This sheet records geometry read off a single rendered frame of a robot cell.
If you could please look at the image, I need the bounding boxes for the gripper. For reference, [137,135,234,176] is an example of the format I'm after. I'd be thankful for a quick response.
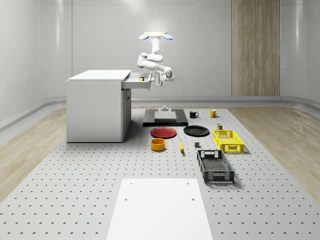
[151,70,164,87]

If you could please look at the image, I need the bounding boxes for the white drawer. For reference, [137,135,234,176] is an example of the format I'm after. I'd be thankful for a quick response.
[121,70,153,91]

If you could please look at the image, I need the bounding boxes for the red plate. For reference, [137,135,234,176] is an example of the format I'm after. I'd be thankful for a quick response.
[150,126,178,139]

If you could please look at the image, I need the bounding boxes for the black plate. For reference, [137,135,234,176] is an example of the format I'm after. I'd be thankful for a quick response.
[183,125,210,137]

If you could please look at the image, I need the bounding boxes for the yellow bowl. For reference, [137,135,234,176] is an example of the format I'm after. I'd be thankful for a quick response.
[150,138,166,152]

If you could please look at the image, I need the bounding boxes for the white cabinet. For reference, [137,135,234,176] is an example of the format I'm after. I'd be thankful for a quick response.
[66,69,133,143]

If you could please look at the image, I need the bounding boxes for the yellow basket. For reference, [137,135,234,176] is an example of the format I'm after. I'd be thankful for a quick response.
[212,129,245,153]

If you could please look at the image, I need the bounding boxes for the dark grey basket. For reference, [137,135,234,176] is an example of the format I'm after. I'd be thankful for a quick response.
[196,149,236,185]

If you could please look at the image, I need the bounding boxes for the white board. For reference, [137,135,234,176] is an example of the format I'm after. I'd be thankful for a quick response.
[106,178,214,240]

